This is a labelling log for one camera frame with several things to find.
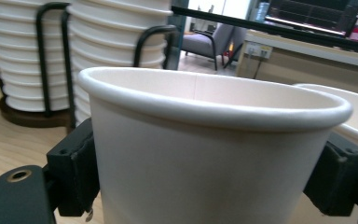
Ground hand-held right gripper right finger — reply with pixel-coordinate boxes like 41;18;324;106
303;132;358;217

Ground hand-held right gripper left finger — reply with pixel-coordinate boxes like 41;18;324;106
46;117;101;217

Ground black wire cup holder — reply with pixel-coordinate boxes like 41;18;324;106
0;1;178;129

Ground short stack of white paper cups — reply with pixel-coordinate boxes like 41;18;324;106
0;0;73;113

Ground tall stack of white paper cups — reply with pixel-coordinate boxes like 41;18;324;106
65;0;174;125

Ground light wooden desk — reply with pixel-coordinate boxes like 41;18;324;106
236;29;358;99

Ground dark monitor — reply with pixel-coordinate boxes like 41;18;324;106
265;0;358;36

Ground black horizontal bar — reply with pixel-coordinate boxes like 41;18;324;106
171;6;358;55

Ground grey armchair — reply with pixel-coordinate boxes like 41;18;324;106
181;22;250;71

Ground black hanging cable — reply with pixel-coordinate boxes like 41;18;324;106
253;57;265;80

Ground white wall socket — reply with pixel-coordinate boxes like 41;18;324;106
245;41;273;60

